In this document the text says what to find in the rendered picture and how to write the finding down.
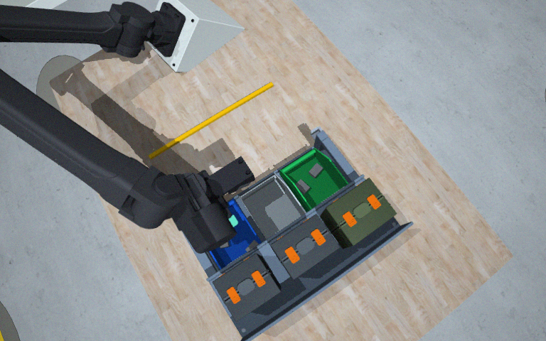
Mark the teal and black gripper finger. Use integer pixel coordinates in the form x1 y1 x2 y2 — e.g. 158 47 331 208
229 215 238 227

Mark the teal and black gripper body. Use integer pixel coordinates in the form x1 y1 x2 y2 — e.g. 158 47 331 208
197 170 232 219

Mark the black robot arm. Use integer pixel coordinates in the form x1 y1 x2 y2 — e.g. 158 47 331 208
0 1 255 254

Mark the green open bin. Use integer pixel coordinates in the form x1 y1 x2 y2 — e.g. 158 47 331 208
280 148 349 212

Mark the grey open bin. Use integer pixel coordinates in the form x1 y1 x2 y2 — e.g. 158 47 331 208
240 175 306 239

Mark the yellow long thin bar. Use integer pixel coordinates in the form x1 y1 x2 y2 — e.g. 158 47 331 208
149 82 274 159

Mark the blue bin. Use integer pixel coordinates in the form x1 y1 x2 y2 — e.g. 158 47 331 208
210 200 261 269

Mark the olive green case with orange latches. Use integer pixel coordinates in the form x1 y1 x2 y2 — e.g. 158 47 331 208
320 178 397 249

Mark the dark grey case with orange latches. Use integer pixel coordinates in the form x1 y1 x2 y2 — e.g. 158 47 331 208
271 214 340 280
213 254 281 322

